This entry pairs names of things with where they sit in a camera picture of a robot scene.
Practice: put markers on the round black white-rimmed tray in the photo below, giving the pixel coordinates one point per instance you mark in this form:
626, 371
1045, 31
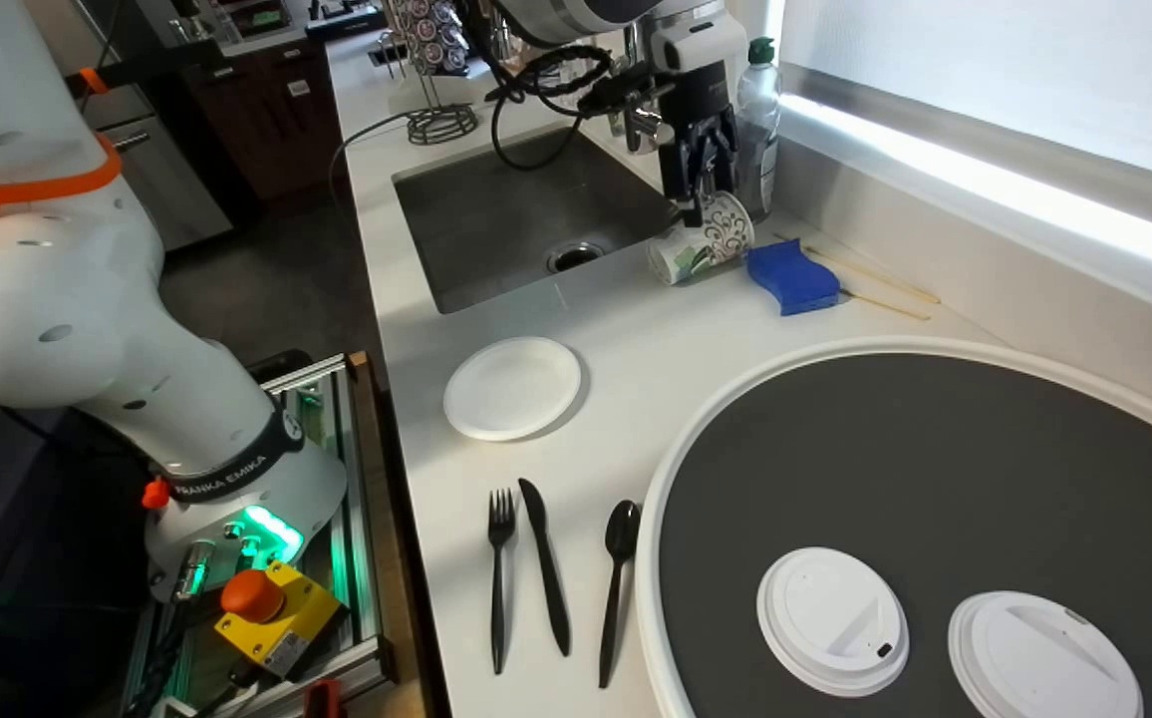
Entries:
947, 479

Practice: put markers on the blue sponge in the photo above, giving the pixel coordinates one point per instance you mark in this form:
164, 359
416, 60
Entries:
794, 275

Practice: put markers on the round sink drain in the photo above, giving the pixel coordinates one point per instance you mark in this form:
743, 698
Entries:
571, 258

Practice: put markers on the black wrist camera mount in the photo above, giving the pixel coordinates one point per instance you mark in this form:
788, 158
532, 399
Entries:
636, 104

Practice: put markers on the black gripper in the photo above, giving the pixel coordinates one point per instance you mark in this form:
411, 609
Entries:
701, 94

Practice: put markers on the green-capped plastic water bottle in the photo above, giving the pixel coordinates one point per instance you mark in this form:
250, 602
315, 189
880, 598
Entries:
761, 132

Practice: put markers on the stainless steel sink basin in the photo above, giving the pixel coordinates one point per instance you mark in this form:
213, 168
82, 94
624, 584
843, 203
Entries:
507, 222

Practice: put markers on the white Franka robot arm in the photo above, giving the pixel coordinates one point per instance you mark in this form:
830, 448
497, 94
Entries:
68, 292

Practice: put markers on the stainless steel appliance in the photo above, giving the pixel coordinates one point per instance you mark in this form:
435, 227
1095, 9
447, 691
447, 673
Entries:
156, 171

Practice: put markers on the white plastic cup lid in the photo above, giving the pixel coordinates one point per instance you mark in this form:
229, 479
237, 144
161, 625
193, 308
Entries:
1038, 662
830, 625

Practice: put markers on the black plastic knife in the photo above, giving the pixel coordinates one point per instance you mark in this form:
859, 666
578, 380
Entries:
545, 562

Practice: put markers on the dark wooden cabinet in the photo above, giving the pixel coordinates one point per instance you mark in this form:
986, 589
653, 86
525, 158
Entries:
260, 126

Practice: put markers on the black plastic spoon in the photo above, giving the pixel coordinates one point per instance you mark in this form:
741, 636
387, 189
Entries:
624, 524

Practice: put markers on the yellow emergency stop box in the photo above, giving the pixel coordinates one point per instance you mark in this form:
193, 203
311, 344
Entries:
276, 618

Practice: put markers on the small white plate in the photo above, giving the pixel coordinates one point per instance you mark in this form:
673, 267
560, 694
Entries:
511, 390

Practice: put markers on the metal robot cart frame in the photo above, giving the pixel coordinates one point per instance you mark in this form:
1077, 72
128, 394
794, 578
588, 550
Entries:
365, 533

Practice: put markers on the patterned paper cup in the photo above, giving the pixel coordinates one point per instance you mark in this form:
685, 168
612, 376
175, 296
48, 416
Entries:
709, 242

